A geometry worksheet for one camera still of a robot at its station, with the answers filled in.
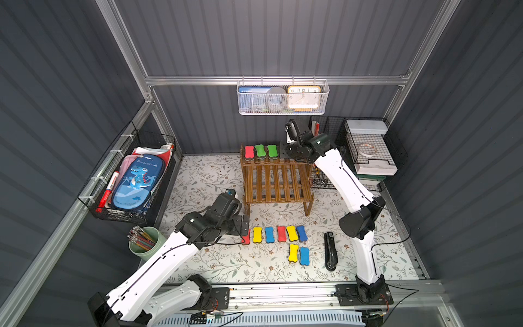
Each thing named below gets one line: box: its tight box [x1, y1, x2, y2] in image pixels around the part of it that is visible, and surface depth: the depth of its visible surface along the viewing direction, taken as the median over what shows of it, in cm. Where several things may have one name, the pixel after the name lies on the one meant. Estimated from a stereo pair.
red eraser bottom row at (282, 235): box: [277, 225, 287, 243], surface depth 91 cm
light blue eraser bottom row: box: [264, 226, 275, 244], surface depth 92 cm
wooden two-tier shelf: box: [239, 143, 315, 217], surface depth 91 cm
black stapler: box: [324, 231, 339, 272], surface depth 82 cm
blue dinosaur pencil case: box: [112, 153, 165, 212], surface depth 66 cm
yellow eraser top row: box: [288, 243, 299, 263], surface depth 84 cm
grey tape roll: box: [266, 87, 288, 112], surface depth 89 cm
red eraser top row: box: [244, 145, 255, 161], surface depth 84 cm
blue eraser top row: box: [299, 246, 310, 266], surface depth 84 cm
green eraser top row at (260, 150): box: [254, 144, 267, 157], surface depth 85 cm
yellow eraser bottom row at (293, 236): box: [286, 224, 299, 242], surface depth 91 cm
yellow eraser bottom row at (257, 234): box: [252, 226, 263, 243], surface depth 91 cm
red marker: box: [95, 170, 120, 213], surface depth 66 cm
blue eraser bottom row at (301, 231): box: [296, 224, 309, 242], surface depth 90 cm
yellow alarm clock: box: [287, 85, 322, 112], surface depth 91 cm
